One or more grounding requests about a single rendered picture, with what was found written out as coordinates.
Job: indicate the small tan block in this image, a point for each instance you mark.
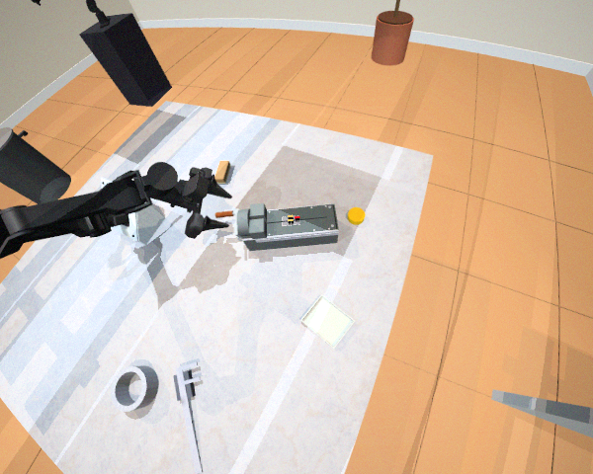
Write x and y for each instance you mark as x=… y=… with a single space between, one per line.
x=222 y=172

